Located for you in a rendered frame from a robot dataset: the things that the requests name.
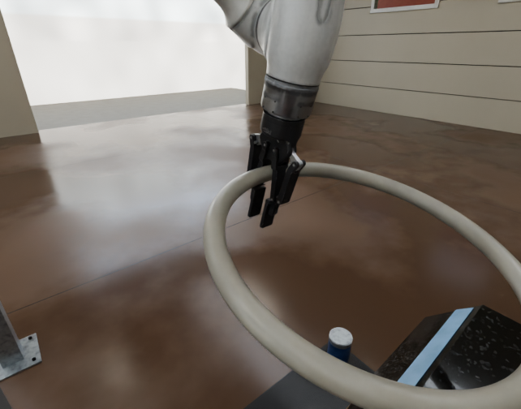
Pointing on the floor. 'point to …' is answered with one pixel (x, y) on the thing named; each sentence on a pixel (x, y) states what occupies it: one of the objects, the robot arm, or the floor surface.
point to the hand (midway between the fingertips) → (262, 207)
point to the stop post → (7, 342)
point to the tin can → (340, 343)
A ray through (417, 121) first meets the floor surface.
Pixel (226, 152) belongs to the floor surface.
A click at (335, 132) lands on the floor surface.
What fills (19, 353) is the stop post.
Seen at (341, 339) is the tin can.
